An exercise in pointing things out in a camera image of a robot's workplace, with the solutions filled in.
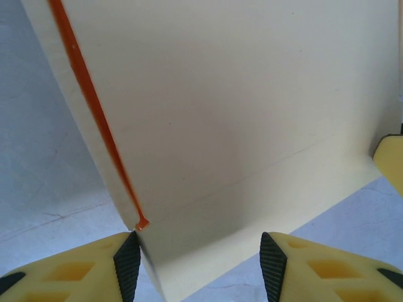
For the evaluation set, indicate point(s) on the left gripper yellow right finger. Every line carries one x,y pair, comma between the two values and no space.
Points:
330,273

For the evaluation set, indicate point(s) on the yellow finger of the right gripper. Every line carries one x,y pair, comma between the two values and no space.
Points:
392,160

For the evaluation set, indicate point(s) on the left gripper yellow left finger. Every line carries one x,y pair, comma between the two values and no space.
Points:
78,277

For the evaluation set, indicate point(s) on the yellow paper box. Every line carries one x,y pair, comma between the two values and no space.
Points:
220,110

